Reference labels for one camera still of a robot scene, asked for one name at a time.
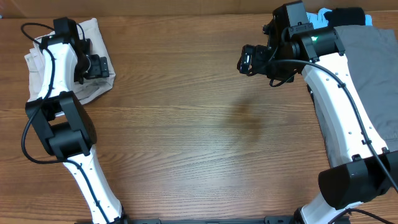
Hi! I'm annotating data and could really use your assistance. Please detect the grey shorts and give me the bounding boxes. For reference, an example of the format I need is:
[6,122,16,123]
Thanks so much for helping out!
[310,24,398,169]

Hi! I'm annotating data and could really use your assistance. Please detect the beige shorts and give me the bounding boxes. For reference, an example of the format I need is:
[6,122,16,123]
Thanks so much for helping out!
[24,18,116,105]

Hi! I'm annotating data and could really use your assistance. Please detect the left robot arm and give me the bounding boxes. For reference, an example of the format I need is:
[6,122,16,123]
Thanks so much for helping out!
[21,17,129,223]

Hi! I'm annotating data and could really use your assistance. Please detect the light blue garment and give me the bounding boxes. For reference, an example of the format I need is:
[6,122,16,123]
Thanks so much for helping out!
[307,8,373,29]

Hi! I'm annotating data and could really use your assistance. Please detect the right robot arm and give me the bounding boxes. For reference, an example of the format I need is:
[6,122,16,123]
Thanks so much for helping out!
[237,1,397,223]

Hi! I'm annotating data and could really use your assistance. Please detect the black garment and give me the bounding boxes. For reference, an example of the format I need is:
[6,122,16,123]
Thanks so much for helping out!
[324,7,366,27]

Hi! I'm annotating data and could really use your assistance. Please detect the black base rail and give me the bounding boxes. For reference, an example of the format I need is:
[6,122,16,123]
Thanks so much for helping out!
[128,216,295,224]

